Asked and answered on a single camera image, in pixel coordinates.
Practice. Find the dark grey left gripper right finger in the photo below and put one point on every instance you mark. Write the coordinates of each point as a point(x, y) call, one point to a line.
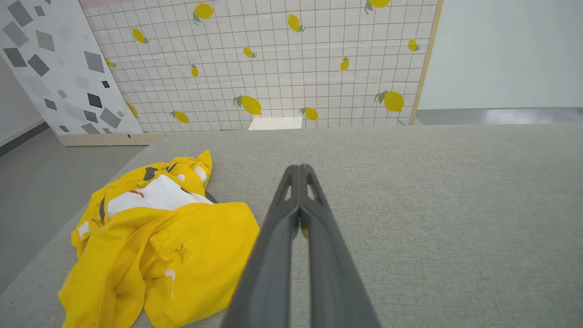
point(330, 264)

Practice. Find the white box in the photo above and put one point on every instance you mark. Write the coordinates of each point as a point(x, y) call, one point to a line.
point(275, 123)

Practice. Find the yellow shirt with white patches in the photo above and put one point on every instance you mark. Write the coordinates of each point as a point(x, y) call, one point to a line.
point(205, 250)

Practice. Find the lemon print grid partition panel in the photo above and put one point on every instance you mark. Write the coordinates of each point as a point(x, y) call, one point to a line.
point(273, 68)

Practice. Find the white grey terrazzo print panel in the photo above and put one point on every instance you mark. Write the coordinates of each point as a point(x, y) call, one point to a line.
point(54, 68)

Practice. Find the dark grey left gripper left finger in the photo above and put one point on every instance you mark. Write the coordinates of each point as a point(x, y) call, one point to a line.
point(273, 255)

